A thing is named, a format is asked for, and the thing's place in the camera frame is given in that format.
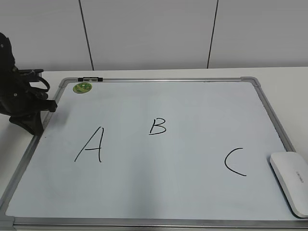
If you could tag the white whiteboard with grey frame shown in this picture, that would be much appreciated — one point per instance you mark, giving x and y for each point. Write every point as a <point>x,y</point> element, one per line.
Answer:
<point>153,154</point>

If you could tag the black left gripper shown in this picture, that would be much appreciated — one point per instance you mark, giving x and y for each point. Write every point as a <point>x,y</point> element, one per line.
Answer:
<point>18,98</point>

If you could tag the round green magnet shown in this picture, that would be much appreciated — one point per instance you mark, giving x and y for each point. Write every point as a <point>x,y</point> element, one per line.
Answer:
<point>82,88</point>

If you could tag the black silver hanging clip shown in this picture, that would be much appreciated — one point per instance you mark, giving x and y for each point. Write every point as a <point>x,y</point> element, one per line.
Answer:
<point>90,79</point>

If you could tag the white rectangular board eraser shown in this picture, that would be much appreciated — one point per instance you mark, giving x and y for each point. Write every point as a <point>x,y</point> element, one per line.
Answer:
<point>291,171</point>

